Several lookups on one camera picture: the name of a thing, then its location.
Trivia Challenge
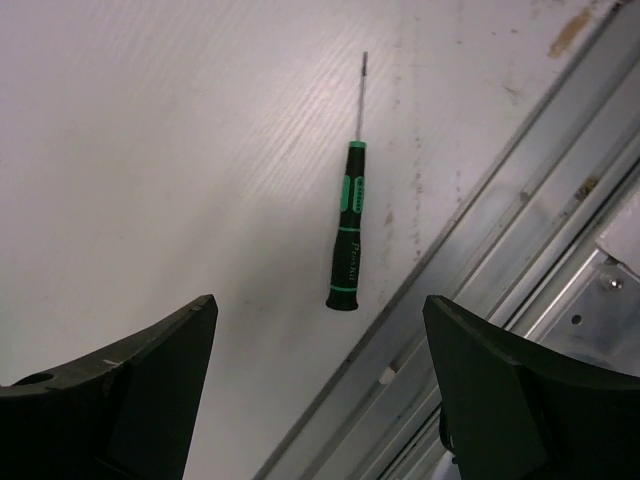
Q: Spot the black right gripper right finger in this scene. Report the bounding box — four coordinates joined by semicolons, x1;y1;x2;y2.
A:
423;295;639;479

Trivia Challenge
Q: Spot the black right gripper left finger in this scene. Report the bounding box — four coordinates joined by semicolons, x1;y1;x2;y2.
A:
1;294;218;479

